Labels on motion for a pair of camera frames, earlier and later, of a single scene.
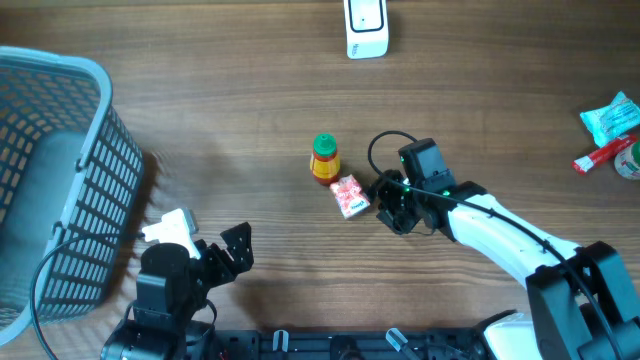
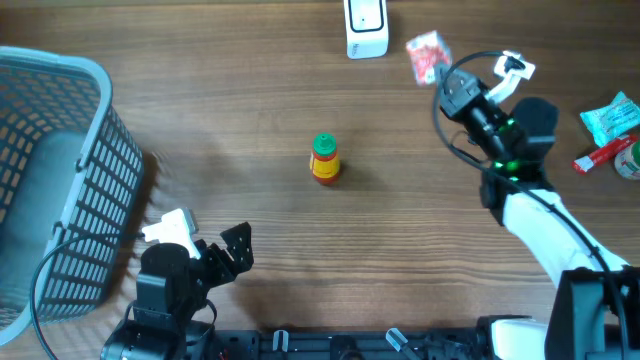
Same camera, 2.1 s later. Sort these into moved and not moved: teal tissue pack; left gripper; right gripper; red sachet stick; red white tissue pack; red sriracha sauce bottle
Moved: right gripper; red white tissue pack
Not moved: left gripper; red sachet stick; red sriracha sauce bottle; teal tissue pack
